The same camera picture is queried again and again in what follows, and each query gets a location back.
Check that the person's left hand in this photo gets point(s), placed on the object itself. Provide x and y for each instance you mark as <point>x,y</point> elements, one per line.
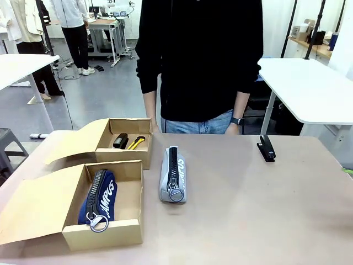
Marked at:
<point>232,129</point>

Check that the person's right hand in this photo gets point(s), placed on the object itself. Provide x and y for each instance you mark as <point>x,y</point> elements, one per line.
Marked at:
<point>154,127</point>

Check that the yellow utility knife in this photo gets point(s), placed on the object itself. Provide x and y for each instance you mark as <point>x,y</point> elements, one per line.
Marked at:
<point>135,143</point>

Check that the black stapler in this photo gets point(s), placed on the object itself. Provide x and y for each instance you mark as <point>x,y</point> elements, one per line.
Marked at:
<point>120,140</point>

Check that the navy blue zipper pencil case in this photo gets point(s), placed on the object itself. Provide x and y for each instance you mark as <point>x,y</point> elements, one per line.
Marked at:
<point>109,193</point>

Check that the person's right forearm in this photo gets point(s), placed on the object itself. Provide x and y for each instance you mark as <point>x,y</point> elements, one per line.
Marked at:
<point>150,107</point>

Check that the person's left forearm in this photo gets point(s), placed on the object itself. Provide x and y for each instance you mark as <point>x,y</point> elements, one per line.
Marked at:
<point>241,105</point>

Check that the small open cardboard box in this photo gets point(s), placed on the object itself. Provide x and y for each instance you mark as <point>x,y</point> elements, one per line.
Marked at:
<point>124,158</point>

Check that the large open cardboard box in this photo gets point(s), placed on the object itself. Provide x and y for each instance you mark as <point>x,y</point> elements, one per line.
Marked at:
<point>129,190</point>

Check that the black box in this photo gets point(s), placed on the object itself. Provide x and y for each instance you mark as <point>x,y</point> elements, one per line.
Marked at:
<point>320,38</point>

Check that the black wrist watch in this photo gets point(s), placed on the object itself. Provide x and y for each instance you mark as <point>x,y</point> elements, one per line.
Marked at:
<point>237,121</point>

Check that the blue jeans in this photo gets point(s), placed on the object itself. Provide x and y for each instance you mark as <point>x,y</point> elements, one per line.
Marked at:
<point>198,126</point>

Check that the black table clamp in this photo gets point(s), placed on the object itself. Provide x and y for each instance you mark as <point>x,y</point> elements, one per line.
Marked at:
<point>267,150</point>

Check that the grey zipper pencil case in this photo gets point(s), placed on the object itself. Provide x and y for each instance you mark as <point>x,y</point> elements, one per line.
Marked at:
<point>165,176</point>

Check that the person in black sweater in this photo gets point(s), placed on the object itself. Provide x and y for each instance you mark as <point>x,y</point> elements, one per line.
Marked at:
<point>201,55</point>

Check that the black shoes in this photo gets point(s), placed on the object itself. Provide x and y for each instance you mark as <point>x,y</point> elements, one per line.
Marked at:
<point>99,68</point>

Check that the white desk with thick column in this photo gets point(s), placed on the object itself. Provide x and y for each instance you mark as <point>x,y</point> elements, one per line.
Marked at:
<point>303,88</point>

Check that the grey workbench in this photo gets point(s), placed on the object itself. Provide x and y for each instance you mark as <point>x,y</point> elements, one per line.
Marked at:
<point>104,30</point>

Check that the thin black stand pole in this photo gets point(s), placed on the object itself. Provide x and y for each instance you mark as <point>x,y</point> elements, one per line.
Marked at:
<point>288,30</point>

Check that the wooden shelf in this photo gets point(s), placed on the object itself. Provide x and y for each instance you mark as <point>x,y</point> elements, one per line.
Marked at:
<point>311,47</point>

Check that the brown cardboard carton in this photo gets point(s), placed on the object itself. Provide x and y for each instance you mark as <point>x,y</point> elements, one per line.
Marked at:
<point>302,31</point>

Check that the green object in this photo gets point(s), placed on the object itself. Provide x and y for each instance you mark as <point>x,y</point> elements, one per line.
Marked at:
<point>348,170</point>

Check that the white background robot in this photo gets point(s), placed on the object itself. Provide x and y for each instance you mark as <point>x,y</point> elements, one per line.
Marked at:
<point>121,8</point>

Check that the black tripod pole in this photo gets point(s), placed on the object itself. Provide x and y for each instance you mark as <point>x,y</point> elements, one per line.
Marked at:
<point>45,30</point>
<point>314,33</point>

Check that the bystander in white jacket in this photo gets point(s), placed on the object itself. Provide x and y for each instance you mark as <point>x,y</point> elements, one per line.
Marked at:
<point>71,25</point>

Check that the dark blue bottle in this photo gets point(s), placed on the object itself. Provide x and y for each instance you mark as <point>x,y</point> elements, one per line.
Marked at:
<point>333,41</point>

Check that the grey metal stool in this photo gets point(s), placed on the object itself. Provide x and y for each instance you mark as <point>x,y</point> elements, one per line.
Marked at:
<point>11,143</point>

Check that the white desk with slim leg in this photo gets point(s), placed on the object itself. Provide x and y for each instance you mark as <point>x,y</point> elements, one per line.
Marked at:
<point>22,66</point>

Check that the bystander in cream coat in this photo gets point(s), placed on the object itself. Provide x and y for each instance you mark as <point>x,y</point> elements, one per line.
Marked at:
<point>27,27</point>

